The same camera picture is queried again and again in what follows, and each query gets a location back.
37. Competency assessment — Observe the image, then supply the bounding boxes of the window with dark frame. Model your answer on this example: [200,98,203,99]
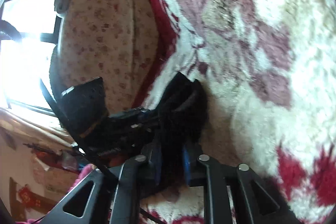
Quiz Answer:
[1,0,62,116]

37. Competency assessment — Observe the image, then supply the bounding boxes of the black knit pants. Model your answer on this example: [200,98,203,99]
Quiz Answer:
[154,72,207,190]

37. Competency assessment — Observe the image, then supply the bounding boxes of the grey fleece blanket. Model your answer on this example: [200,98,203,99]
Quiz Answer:
[49,0,71,101]

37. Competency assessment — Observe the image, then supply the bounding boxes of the white red floral plush blanket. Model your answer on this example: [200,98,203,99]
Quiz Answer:
[145,0,335,223]

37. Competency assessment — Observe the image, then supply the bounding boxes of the cream floral quilt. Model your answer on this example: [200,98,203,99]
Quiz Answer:
[58,0,159,113]

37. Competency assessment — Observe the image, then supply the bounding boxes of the red paper wall decoration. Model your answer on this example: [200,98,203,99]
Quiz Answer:
[18,184,41,209]

